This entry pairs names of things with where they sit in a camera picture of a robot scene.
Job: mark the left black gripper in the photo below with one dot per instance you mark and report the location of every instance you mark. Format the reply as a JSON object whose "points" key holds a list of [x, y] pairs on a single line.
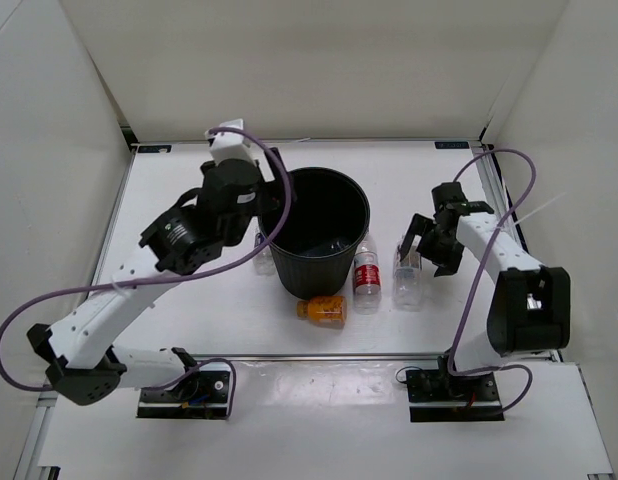
{"points": [[272, 193]]}

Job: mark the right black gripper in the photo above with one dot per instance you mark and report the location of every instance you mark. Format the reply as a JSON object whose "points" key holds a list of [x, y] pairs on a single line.
{"points": [[447, 261]]}

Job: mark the clear bottle white label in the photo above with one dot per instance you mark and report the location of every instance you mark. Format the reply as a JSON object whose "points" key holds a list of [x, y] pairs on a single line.
{"points": [[407, 279]]}

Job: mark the clear bottle blue label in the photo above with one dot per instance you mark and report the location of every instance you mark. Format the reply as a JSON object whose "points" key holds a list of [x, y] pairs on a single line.
{"points": [[263, 262]]}

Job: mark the clear plastic bottle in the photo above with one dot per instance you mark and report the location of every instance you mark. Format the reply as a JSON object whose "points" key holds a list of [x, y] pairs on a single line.
{"points": [[327, 248]]}

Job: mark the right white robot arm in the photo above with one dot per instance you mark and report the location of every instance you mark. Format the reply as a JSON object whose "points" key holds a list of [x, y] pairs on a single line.
{"points": [[530, 307]]}

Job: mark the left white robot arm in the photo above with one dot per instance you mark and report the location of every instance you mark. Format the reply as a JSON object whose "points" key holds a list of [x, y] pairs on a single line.
{"points": [[84, 362]]}

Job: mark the black plastic waste bin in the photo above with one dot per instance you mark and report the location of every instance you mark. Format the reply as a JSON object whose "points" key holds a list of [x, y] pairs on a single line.
{"points": [[328, 204]]}

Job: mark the clear bottle red label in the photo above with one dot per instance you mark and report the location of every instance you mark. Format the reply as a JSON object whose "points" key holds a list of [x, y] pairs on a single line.
{"points": [[366, 277]]}

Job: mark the orange juice bottle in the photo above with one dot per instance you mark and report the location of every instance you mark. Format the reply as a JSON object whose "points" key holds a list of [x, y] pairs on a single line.
{"points": [[328, 311]]}

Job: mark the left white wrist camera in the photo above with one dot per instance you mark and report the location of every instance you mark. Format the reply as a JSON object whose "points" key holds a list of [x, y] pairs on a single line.
{"points": [[229, 146]]}

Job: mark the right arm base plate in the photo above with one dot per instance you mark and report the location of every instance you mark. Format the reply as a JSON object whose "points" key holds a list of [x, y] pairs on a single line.
{"points": [[434, 396]]}

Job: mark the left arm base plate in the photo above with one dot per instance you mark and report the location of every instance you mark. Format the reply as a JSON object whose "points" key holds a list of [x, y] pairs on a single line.
{"points": [[206, 393]]}

